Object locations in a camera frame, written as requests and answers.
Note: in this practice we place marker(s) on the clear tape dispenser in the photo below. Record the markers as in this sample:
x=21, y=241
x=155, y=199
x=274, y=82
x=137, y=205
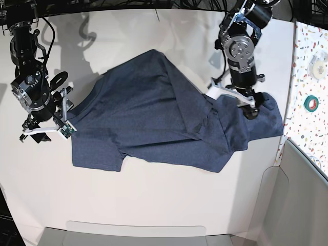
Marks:
x=317, y=68

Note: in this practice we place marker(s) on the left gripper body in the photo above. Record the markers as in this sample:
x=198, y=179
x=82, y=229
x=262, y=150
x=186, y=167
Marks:
x=247, y=99

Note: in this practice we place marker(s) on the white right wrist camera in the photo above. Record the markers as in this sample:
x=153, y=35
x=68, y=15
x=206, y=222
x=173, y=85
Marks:
x=67, y=130

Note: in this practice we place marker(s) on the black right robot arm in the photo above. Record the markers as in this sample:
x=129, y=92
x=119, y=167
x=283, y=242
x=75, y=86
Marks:
x=47, y=106

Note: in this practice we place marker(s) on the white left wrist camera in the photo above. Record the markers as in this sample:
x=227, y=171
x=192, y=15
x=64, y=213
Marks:
x=214, y=89

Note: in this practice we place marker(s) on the grey plastic bin right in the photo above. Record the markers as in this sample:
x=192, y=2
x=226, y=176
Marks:
x=291, y=207

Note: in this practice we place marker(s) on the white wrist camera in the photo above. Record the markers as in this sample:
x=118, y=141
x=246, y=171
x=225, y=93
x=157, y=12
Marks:
x=214, y=89
x=67, y=130

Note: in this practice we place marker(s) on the terrazzo patterned side board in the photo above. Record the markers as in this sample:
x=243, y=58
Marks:
x=307, y=130

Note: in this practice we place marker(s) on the blue t-shirt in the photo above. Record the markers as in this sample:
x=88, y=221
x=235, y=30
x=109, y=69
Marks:
x=146, y=108

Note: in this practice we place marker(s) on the green tape roll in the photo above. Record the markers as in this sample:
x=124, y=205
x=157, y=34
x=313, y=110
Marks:
x=311, y=104

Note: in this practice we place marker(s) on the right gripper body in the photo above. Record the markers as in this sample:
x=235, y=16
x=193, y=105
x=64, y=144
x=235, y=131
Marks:
x=31, y=124

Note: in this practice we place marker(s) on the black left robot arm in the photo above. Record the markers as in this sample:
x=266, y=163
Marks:
x=240, y=32

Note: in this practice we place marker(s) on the grey plastic tray front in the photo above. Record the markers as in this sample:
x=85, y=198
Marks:
x=83, y=233

